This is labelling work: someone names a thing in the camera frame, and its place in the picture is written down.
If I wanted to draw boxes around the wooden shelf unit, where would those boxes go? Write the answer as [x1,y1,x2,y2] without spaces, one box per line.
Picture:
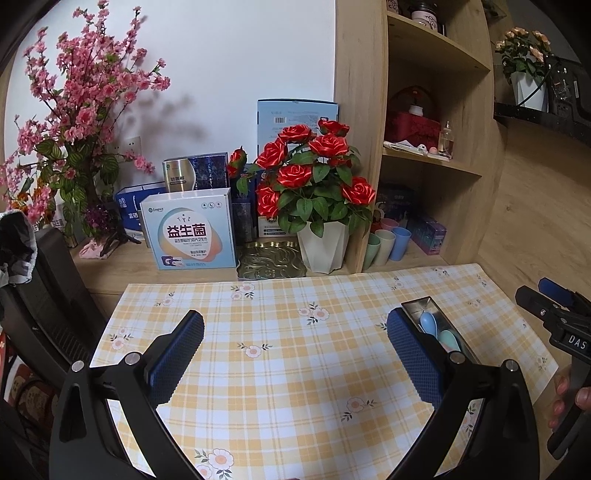
[335,0,509,274]

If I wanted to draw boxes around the blue plastic spoon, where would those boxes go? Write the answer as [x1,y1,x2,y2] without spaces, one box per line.
[418,311,442,336]

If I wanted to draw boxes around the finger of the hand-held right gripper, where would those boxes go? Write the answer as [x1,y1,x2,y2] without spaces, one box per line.
[515,285,556,320]
[538,277,579,308]

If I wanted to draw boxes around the grey jacket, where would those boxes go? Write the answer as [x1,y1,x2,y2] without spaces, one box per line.
[0,210,38,285]

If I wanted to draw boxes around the green plastic cup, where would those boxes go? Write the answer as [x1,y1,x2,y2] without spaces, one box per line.
[362,232,382,271]

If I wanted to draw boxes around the teal plastic spoon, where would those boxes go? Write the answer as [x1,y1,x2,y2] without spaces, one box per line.
[438,330,463,354]

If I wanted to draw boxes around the pastel labelled white box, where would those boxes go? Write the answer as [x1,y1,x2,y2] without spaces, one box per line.
[140,187,239,271]

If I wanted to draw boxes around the person's right hand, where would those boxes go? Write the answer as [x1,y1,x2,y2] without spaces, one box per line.
[547,375,591,431]

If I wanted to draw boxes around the gold embossed tray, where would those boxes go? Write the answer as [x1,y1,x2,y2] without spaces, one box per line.
[236,239,308,281]

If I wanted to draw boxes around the red basket with handle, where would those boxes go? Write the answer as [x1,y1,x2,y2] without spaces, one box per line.
[385,85,442,151]

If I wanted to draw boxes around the beige plastic cup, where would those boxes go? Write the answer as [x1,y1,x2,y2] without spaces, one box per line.
[373,229,397,265]

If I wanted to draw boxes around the black office chair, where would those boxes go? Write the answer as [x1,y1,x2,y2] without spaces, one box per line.
[0,226,108,385]

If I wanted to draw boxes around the pink lidded jar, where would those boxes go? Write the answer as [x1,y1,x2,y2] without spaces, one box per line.
[411,0,447,34]

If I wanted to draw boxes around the black speckled shelf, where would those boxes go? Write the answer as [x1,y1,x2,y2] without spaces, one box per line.
[493,102,591,133]

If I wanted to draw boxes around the red rose plant white pot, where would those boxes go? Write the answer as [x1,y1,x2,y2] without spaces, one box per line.
[228,119,378,274]

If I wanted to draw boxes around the purple box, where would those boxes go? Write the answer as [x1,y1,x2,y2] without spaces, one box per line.
[409,215,448,256]

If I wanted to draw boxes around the dark blue box silver panel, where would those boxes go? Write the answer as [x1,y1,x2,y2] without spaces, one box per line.
[163,154,230,193]

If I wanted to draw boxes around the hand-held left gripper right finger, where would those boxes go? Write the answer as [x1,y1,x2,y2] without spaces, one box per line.
[386,308,541,480]

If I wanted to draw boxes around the dark blue printed box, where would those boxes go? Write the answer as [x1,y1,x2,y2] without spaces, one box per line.
[376,182,419,223]

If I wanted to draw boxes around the pink blossom flower arrangement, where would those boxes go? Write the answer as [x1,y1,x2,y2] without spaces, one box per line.
[0,0,172,241]

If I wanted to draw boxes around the dark box white label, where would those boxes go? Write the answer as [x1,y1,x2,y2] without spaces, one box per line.
[256,212,301,241]

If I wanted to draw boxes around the red round table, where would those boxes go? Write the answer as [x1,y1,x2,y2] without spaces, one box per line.
[0,332,57,428]

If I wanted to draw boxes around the blue and white box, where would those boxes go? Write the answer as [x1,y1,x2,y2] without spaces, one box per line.
[113,181,169,232]

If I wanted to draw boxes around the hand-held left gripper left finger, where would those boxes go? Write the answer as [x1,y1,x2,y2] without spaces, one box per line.
[48,309,206,480]

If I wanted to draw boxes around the folded white papers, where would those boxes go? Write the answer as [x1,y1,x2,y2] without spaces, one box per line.
[383,141,431,156]

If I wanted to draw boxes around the black appliance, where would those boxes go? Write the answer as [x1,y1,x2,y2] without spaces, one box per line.
[545,54,591,116]

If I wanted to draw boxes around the dark blue patterned box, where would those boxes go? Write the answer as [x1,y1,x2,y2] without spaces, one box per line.
[231,175,259,246]

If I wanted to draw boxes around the yellow checked floral tablecloth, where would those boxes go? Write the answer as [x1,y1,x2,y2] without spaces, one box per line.
[88,263,561,480]

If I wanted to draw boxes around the metal utensil tray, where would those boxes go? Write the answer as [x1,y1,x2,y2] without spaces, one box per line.
[401,296,479,365]

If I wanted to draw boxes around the pink cloth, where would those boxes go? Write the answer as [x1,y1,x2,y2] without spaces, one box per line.
[79,240,110,260]

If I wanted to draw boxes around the orange rose plant white pot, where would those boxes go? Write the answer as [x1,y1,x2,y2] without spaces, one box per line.
[495,27,553,112]

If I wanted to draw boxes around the light blue tall box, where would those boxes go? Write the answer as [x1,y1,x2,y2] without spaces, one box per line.
[257,98,341,154]

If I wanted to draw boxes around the small black tripod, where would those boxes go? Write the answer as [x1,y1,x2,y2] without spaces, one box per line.
[99,228,142,257]

